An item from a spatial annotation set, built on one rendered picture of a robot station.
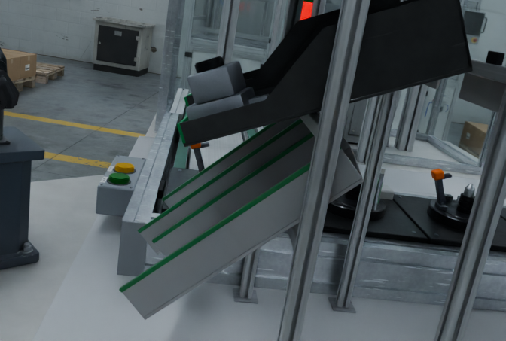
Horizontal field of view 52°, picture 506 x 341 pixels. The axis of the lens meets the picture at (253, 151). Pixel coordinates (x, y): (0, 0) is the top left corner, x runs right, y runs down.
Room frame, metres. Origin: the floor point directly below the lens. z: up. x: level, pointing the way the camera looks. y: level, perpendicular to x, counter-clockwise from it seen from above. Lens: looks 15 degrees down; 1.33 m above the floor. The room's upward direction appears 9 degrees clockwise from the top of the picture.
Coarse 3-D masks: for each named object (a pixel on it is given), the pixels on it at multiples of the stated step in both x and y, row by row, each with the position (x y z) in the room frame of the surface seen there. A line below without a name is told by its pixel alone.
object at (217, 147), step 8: (256, 128) 1.67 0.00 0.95; (224, 136) 1.65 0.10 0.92; (232, 136) 1.66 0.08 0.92; (240, 136) 1.68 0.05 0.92; (248, 136) 1.57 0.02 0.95; (216, 144) 1.54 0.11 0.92; (224, 144) 1.55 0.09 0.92; (232, 144) 1.57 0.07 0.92; (176, 152) 1.29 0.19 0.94; (184, 152) 1.29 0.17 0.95; (192, 152) 1.41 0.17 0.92; (208, 152) 1.43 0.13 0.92; (216, 152) 1.45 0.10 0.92; (224, 152) 1.46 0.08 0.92; (176, 160) 1.21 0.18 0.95; (184, 160) 1.22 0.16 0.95; (192, 160) 1.33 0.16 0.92; (208, 160) 1.35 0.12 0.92; (184, 168) 1.16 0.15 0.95; (192, 168) 1.27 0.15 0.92
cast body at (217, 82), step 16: (208, 64) 0.53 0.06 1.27; (224, 64) 0.55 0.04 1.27; (192, 80) 0.52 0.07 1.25; (208, 80) 0.52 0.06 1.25; (224, 80) 0.51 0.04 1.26; (240, 80) 0.54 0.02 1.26; (208, 96) 0.52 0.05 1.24; (224, 96) 0.52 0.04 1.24; (240, 96) 0.51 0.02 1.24; (192, 112) 0.52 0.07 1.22; (208, 112) 0.52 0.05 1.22
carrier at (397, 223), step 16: (352, 192) 1.00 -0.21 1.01; (384, 192) 1.10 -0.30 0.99; (336, 208) 0.96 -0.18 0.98; (352, 208) 0.95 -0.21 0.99; (384, 208) 0.98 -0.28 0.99; (336, 224) 0.90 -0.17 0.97; (368, 224) 0.93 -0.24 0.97; (384, 224) 0.94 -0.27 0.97; (400, 224) 0.96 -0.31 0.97; (416, 240) 0.91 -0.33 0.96
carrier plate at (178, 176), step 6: (174, 168) 1.08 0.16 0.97; (180, 168) 1.09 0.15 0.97; (174, 174) 1.04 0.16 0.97; (180, 174) 1.05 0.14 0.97; (186, 174) 1.05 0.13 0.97; (192, 174) 1.06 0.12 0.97; (168, 180) 1.00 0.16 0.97; (174, 180) 1.00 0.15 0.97; (180, 180) 1.01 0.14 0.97; (186, 180) 1.01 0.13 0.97; (168, 186) 0.96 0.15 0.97; (174, 186) 0.97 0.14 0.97; (168, 192) 0.93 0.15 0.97; (162, 210) 0.85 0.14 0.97
